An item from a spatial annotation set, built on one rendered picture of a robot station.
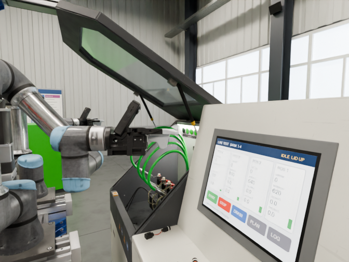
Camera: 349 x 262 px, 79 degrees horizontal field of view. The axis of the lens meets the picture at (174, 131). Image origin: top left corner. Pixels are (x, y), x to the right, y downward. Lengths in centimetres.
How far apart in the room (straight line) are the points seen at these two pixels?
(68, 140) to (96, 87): 717
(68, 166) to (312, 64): 494
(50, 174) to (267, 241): 414
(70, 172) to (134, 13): 832
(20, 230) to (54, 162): 356
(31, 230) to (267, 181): 82
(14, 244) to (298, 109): 99
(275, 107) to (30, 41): 762
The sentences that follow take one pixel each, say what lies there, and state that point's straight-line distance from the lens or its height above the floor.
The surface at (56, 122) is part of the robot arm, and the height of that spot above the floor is 148.
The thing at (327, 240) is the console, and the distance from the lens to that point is 60.
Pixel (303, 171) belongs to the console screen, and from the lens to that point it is 62.
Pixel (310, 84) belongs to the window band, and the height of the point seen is 207.
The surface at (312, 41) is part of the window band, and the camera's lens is 527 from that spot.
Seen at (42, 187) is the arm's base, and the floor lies 109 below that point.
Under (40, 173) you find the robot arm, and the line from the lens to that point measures 142.
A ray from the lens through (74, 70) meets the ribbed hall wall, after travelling 776.
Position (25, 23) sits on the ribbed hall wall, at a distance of 807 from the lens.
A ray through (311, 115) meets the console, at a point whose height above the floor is 151.
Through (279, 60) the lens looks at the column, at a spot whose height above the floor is 259.
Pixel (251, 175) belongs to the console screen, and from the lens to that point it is 72.
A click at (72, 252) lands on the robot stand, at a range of 101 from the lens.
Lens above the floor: 151
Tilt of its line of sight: 5 degrees down
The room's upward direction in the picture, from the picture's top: straight up
